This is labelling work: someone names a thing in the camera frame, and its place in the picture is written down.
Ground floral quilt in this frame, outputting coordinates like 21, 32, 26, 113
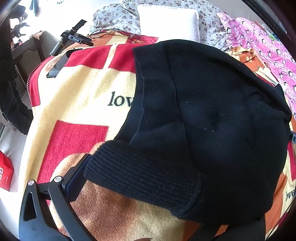
89, 0, 232, 50

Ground black knit pants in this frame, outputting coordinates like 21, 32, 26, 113
84, 39, 293, 226

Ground red and cream checkered blanket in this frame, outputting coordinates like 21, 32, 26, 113
17, 30, 296, 241

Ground black cable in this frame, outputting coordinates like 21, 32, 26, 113
87, 28, 145, 41

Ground black smartphone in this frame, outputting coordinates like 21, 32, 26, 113
46, 55, 70, 79

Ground dark cloth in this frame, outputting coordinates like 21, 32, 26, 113
0, 79, 34, 135

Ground pink penguin print cloth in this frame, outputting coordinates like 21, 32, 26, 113
216, 11, 296, 118

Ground dark wooden table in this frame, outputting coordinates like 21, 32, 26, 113
9, 30, 45, 93

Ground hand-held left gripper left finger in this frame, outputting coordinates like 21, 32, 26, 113
18, 153, 97, 241

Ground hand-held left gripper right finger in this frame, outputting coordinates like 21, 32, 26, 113
214, 214, 266, 241

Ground red paper bag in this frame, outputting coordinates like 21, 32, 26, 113
0, 150, 15, 192

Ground white pillow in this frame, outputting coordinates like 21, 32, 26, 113
137, 4, 200, 43

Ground black tripod stand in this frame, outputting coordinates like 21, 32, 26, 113
50, 20, 94, 57

